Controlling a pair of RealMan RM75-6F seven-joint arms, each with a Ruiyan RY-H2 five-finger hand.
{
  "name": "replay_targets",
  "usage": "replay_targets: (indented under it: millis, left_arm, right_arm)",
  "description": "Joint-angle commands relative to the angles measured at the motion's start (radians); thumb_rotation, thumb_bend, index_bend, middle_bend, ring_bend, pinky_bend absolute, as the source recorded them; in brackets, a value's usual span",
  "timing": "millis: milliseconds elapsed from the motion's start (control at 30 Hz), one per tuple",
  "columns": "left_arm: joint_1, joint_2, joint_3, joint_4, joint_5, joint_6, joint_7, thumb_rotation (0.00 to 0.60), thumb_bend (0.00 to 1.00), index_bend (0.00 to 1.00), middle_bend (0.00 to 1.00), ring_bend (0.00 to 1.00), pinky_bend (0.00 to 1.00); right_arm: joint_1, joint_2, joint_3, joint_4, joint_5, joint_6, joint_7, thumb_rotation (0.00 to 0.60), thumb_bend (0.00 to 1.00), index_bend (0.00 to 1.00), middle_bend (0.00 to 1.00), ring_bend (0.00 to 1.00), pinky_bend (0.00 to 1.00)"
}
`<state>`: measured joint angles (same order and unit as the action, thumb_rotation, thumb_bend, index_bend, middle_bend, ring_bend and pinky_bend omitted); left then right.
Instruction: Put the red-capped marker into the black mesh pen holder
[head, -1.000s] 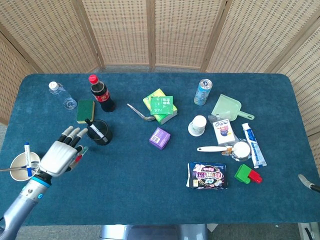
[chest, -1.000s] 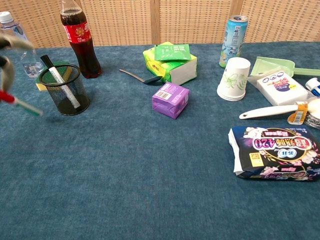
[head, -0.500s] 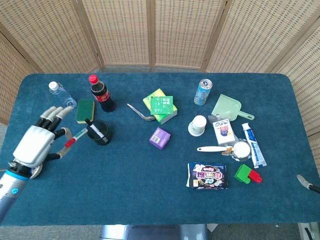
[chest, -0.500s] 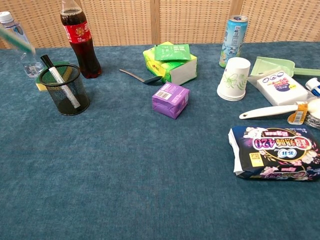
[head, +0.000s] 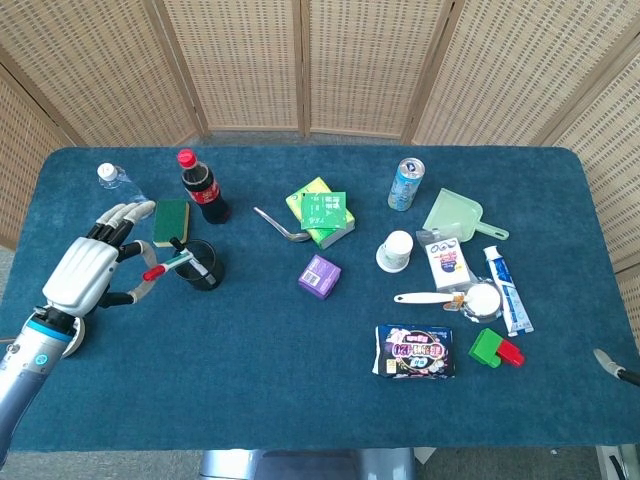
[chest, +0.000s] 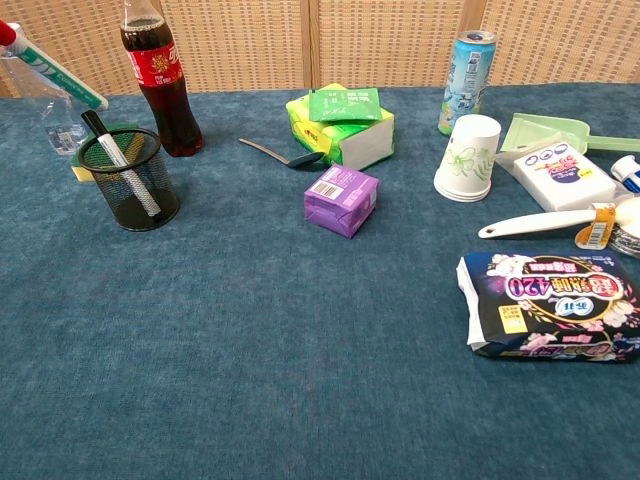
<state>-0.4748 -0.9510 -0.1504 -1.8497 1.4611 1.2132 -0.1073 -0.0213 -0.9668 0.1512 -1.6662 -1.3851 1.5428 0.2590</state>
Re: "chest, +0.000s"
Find red-capped white marker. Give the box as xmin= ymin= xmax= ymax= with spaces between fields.
xmin=0 ymin=19 xmax=110 ymax=112

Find black mesh pen holder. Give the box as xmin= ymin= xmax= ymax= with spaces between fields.
xmin=79 ymin=127 xmax=181 ymax=233

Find black-capped white marker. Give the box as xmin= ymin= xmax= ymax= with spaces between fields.
xmin=80 ymin=110 xmax=162 ymax=218

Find purple small packet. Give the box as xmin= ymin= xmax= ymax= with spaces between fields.
xmin=303 ymin=163 xmax=380 ymax=240

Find black metal spoon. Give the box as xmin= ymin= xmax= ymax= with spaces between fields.
xmin=238 ymin=137 xmax=326 ymax=169

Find green yellow tissue pack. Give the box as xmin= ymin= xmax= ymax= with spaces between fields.
xmin=285 ymin=82 xmax=396 ymax=173

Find blue fabric tablecloth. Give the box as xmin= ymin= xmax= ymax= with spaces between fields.
xmin=0 ymin=81 xmax=640 ymax=480

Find green flat sachet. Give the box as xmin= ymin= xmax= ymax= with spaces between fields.
xmin=308 ymin=87 xmax=384 ymax=123

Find stacked white paper cups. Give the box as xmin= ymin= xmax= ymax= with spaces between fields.
xmin=433 ymin=113 xmax=502 ymax=203

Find light blue drink can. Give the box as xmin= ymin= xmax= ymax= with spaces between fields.
xmin=437 ymin=29 xmax=498 ymax=137

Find woven rattan screen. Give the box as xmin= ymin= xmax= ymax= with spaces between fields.
xmin=0 ymin=0 xmax=640 ymax=99

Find cola bottle with red label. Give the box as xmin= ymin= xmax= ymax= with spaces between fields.
xmin=119 ymin=0 xmax=205 ymax=159

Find dark sanitary pad pack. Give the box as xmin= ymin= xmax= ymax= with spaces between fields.
xmin=455 ymin=250 xmax=640 ymax=363

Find yellow and green sponge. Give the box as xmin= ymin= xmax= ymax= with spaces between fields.
xmin=70 ymin=120 xmax=149 ymax=184

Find light green plastic dustpan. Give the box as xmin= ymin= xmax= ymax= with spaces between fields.
xmin=499 ymin=112 xmax=640 ymax=155

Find white wrapped sponge pack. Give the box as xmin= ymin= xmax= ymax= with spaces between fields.
xmin=495 ymin=139 xmax=628 ymax=212

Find clear plastic water bottle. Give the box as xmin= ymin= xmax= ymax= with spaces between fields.
xmin=0 ymin=22 xmax=90 ymax=157

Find steel wool scourer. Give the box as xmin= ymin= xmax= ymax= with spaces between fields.
xmin=605 ymin=223 xmax=640 ymax=259

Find blue white small tube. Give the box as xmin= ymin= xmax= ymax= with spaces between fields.
xmin=610 ymin=154 xmax=640 ymax=194

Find white long handled brush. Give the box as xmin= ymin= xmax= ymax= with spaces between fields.
xmin=477 ymin=196 xmax=640 ymax=240

